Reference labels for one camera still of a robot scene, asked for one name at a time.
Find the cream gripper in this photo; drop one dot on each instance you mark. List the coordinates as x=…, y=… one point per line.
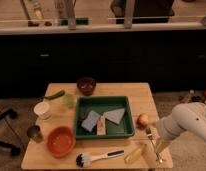
x=161, y=145

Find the yellow banana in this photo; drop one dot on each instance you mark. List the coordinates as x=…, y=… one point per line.
x=135, y=154

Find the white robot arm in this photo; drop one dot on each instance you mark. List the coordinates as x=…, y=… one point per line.
x=189, y=117

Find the dark purple bowl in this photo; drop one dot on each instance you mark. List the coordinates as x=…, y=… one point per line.
x=86, y=85

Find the orange bowl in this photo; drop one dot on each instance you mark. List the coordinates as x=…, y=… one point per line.
x=60, y=141

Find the silver fork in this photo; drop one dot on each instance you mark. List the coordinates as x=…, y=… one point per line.
x=150, y=137

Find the grey cloth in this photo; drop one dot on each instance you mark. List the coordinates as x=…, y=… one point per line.
x=114, y=116

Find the beige wooden block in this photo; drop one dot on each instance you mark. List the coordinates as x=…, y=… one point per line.
x=101, y=126

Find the green plastic tray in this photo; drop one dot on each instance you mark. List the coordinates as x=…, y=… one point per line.
x=102, y=104

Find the blue sponge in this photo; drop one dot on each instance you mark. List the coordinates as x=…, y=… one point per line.
x=90, y=122

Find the white black dish brush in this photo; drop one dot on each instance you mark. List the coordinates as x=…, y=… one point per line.
x=84, y=159

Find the light green cup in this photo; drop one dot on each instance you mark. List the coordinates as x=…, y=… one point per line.
x=69, y=100

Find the green cucumber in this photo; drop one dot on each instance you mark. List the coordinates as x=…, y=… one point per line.
x=55, y=95

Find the white paper cup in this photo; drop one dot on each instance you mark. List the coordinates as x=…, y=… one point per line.
x=42, y=110

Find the metal cup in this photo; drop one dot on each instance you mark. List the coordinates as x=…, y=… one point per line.
x=34, y=133

